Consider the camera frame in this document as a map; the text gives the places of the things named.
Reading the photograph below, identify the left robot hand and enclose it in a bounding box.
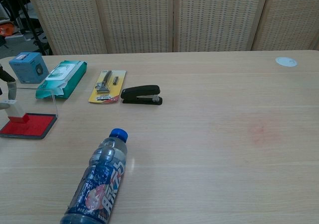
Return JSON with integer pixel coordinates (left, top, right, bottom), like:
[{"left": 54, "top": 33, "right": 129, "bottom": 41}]
[{"left": 0, "top": 64, "right": 18, "bottom": 110}]

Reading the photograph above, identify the black stapler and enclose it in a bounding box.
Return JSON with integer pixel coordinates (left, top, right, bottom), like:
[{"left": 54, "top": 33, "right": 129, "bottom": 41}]
[{"left": 120, "top": 85, "right": 163, "bottom": 107}]

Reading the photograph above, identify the red ink pad clear lid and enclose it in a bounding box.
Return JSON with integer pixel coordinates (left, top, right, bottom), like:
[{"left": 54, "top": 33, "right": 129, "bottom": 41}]
[{"left": 0, "top": 86, "right": 59, "bottom": 140}]

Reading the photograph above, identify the orange object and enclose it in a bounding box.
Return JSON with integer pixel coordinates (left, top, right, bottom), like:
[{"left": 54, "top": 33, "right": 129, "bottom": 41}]
[{"left": 0, "top": 22, "right": 13, "bottom": 37}]

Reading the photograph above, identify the clear red stamp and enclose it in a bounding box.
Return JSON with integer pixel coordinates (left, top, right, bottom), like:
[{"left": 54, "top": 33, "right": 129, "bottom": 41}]
[{"left": 0, "top": 99, "right": 30, "bottom": 124}]

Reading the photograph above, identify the black tripod stand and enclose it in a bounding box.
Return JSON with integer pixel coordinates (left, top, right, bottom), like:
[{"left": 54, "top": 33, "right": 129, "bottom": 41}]
[{"left": 11, "top": 0, "right": 53, "bottom": 56}]

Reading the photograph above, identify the wooden folding screen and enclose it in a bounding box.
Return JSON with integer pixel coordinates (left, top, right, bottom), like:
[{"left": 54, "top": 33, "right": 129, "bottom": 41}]
[{"left": 23, "top": 0, "right": 319, "bottom": 56}]

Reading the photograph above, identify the blue sports drink bottle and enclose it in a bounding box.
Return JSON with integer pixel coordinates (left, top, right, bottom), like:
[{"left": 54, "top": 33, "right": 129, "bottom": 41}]
[{"left": 60, "top": 128, "right": 129, "bottom": 224}]

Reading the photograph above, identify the white cable grommet cap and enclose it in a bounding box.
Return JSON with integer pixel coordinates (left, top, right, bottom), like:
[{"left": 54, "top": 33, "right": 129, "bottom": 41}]
[{"left": 275, "top": 56, "right": 299, "bottom": 67}]

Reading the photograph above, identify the blue cardboard box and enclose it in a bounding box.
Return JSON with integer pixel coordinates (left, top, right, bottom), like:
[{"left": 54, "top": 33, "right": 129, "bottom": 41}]
[{"left": 8, "top": 52, "right": 49, "bottom": 85}]

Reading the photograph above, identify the green wet wipes pack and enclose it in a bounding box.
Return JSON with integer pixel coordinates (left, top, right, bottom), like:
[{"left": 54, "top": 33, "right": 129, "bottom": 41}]
[{"left": 35, "top": 60, "right": 88, "bottom": 101}]

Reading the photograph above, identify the razor in yellow blister pack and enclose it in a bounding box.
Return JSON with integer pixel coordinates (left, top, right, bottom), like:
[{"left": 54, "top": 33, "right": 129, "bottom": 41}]
[{"left": 88, "top": 70, "right": 127, "bottom": 105}]

